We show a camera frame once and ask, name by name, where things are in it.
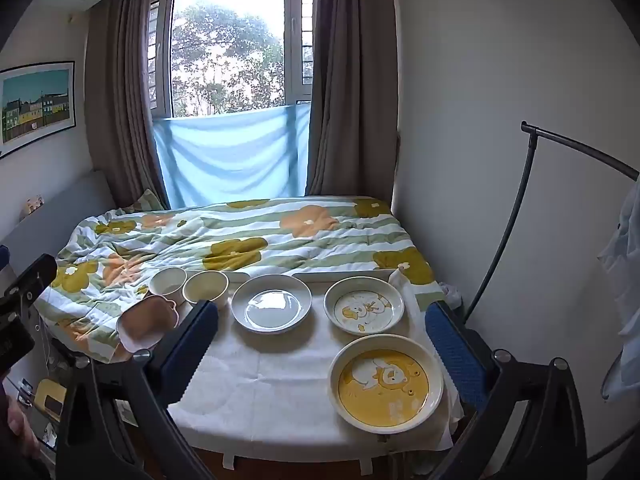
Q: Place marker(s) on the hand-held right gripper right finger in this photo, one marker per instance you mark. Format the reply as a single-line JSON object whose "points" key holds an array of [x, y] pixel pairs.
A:
{"points": [[455, 355]]}

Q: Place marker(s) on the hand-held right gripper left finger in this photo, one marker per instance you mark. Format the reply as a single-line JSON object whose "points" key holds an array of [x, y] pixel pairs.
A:
{"points": [[192, 345]]}

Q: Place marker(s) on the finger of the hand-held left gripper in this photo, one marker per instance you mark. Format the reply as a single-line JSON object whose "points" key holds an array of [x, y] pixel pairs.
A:
{"points": [[35, 275]]}

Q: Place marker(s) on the pink bear-shaped plate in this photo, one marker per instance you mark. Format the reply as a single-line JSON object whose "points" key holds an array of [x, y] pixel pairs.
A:
{"points": [[145, 322]]}

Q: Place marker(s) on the cream bowl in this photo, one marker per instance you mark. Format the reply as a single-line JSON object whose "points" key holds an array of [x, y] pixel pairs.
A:
{"points": [[205, 287]]}

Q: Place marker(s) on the small white bowl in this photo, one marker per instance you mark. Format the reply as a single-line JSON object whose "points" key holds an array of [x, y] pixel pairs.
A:
{"points": [[167, 282]]}

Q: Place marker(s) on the yellow bear print plate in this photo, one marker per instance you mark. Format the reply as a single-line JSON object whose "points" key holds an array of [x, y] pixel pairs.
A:
{"points": [[385, 385]]}

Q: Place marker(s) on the plain white plate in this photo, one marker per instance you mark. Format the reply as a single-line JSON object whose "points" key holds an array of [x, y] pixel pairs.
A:
{"points": [[272, 305]]}

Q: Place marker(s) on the white duck print plate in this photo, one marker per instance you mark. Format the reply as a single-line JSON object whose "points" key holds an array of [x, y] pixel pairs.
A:
{"points": [[363, 310]]}

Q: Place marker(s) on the person's left hand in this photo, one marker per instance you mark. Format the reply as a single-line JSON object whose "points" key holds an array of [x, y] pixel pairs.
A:
{"points": [[22, 425]]}

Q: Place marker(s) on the grey crumpled cloth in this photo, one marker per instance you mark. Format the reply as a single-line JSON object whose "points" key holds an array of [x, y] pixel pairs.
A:
{"points": [[452, 295]]}

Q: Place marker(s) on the small plush toy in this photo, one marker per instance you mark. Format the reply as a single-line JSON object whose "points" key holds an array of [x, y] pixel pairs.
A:
{"points": [[34, 207]]}

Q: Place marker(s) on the yellow box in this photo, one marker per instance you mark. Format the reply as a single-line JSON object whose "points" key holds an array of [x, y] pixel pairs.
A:
{"points": [[47, 395]]}

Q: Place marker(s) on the grey headboard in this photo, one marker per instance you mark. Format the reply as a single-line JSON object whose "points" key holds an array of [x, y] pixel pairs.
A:
{"points": [[65, 205]]}

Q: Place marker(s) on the white tablecloth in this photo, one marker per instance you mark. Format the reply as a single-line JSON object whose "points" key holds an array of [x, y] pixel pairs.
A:
{"points": [[280, 375]]}

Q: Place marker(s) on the floral striped blanket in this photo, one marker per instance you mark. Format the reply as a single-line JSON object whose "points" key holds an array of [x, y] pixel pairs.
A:
{"points": [[250, 235]]}

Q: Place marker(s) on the green patterned pillow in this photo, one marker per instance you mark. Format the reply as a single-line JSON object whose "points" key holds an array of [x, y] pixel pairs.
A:
{"points": [[147, 201]]}

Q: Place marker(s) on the framed houses picture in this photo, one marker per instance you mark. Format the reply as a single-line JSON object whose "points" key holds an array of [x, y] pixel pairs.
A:
{"points": [[35, 105]]}

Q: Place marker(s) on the black clothes rack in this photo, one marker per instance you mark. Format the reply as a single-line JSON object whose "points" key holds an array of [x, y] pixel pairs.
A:
{"points": [[517, 195]]}

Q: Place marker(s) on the light blue cloth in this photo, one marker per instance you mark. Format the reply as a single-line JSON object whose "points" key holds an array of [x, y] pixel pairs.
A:
{"points": [[230, 160]]}

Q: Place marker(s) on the window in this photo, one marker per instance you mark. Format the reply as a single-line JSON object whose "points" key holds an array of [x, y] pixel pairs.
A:
{"points": [[225, 50]]}

